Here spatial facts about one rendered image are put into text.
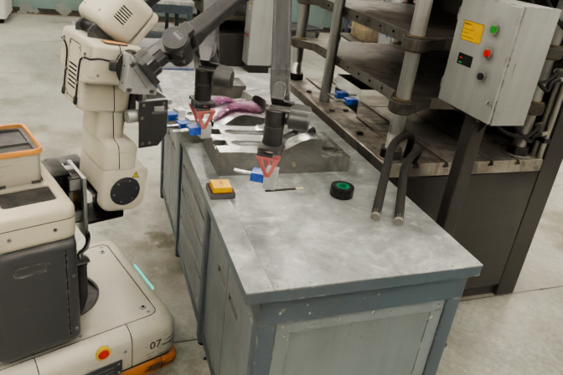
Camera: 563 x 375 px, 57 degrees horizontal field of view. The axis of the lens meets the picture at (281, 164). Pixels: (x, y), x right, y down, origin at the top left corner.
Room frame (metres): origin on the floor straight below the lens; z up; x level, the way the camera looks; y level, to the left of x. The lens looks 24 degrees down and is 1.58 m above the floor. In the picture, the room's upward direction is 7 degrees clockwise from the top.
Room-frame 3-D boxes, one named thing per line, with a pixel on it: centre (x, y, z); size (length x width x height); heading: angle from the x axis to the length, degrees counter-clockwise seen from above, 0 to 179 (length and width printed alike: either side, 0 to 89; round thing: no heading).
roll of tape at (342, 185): (1.57, -0.22, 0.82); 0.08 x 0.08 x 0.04
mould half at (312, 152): (1.81, 0.03, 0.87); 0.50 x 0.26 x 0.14; 112
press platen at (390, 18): (2.67, -0.57, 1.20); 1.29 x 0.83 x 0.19; 22
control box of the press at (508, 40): (1.87, -0.70, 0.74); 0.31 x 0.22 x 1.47; 22
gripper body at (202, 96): (1.67, 0.30, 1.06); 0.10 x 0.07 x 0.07; 30
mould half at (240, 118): (2.11, 0.24, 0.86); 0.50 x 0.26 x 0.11; 129
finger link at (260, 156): (1.36, 0.04, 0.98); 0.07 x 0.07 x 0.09; 83
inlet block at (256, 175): (1.38, 0.07, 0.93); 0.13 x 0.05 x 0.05; 83
